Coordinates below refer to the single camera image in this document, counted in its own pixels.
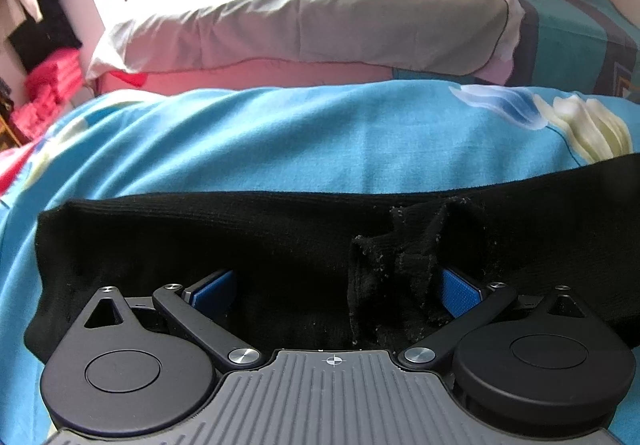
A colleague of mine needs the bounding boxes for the black pants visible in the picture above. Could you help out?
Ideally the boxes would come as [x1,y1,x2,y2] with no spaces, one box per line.
[24,154,639,361]

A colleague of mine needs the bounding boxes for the teal grey patterned blanket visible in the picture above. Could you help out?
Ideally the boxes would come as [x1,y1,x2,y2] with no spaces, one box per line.
[384,0,639,97]

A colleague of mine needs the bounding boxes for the hanging dark clothes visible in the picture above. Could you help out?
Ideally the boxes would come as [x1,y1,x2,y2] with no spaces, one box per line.
[1,0,82,73]

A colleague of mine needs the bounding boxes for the pink red clothes pile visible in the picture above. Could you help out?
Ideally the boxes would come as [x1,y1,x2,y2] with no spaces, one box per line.
[10,48,85,142]

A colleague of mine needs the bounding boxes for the grey pillow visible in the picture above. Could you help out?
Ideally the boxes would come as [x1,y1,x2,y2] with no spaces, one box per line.
[88,0,525,84]

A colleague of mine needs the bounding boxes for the blue floral bedsheet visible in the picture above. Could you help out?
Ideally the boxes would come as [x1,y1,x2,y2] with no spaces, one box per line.
[1,80,639,444]

